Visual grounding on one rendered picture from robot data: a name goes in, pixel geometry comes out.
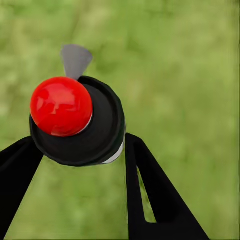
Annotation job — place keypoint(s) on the insectifuge atomizer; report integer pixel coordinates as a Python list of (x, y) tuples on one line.
[(77, 120)]

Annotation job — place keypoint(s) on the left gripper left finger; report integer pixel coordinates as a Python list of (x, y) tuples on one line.
[(18, 165)]

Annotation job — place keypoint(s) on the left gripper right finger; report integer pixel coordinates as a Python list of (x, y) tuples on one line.
[(174, 220)]

